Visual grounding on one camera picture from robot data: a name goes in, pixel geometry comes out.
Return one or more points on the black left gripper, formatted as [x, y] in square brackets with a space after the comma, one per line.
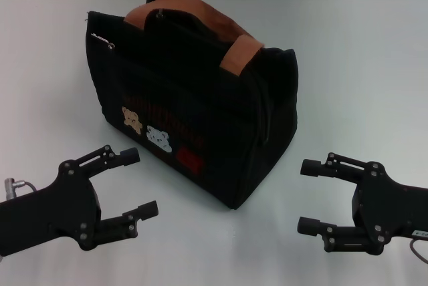
[50, 212]

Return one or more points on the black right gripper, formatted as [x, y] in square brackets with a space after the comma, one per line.
[391, 206]

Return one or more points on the long silver zipper pull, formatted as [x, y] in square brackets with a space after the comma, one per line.
[103, 40]

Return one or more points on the small dark zipper pull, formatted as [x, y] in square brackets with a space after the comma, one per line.
[160, 14]

